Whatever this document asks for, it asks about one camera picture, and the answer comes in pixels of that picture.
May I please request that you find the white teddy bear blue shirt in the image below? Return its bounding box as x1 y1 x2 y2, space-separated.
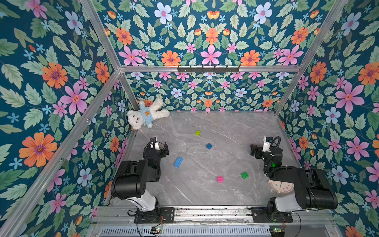
127 98 170 130

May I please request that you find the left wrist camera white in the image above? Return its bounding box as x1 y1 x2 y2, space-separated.
150 142 160 151

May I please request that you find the dark blue small lego brick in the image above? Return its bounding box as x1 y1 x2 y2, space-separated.
206 143 213 150

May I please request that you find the black hook rail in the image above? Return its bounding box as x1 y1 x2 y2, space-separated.
177 66 240 74

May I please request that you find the pink lego brick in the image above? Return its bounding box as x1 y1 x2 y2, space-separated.
217 176 224 183

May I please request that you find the light blue long lego brick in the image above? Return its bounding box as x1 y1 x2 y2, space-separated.
174 157 183 168

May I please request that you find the white ventilation grille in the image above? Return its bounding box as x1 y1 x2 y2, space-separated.
99 226 271 237

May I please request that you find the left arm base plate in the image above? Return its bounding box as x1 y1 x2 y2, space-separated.
134 207 175 224

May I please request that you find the beige round clock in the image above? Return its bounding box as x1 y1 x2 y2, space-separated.
268 180 294 194

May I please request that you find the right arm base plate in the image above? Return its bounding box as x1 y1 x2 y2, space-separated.
249 207 293 223

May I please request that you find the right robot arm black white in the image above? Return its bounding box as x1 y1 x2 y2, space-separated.
250 136 338 215

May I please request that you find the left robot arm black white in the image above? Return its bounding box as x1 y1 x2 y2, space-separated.
111 137 169 214

